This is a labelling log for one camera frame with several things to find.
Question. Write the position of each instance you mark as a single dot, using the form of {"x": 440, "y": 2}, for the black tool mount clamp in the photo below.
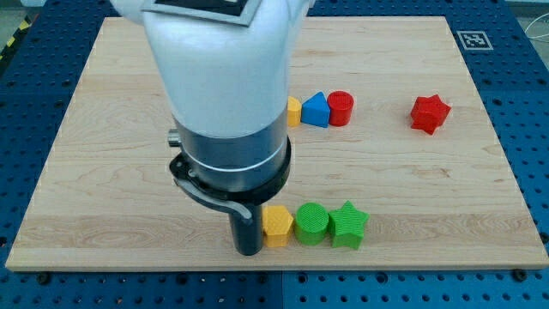
{"x": 238, "y": 204}

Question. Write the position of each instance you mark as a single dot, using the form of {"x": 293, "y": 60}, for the black cylindrical pointer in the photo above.
{"x": 247, "y": 235}

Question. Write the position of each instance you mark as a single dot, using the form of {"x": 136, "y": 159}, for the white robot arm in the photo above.
{"x": 225, "y": 69}

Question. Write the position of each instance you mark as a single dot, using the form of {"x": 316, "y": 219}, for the fiducial marker tag on arm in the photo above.
{"x": 238, "y": 12}

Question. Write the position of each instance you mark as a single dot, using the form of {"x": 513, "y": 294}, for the yellow heart block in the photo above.
{"x": 294, "y": 111}

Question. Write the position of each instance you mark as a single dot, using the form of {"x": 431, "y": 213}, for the yellow hexagon block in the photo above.
{"x": 277, "y": 225}

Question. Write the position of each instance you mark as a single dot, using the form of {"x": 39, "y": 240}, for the green cylinder block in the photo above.
{"x": 311, "y": 223}

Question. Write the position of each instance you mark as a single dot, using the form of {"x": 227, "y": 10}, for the green star block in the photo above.
{"x": 347, "y": 226}

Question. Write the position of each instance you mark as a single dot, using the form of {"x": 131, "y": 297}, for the blue triangle block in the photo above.
{"x": 315, "y": 111}

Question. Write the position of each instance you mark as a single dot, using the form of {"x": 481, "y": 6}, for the wooden board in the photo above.
{"x": 419, "y": 156}

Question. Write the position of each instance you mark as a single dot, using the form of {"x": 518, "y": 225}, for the red cylinder block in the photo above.
{"x": 341, "y": 108}

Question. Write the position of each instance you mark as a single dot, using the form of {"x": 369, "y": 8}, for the red star block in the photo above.
{"x": 429, "y": 113}

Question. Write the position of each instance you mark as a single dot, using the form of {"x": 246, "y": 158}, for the fiducial marker tag on table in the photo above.
{"x": 474, "y": 40}

